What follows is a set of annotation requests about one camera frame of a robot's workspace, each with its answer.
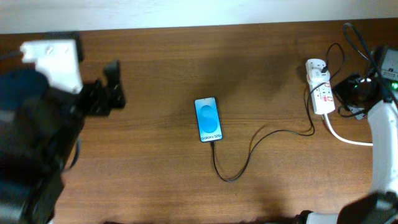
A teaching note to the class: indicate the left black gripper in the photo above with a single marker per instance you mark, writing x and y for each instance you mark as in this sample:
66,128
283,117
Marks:
111,92

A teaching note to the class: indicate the blue Galaxy smartphone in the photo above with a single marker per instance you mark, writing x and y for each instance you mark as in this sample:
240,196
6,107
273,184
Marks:
208,119

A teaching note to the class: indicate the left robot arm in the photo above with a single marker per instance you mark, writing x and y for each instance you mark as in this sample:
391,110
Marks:
40,126

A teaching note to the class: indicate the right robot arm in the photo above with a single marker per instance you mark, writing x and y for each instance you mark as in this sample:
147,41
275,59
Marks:
380,205

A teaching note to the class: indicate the white USB charger adapter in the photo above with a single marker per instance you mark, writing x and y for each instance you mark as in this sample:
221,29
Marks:
316,76

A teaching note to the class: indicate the white power strip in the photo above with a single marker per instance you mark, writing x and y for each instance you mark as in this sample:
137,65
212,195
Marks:
321,93

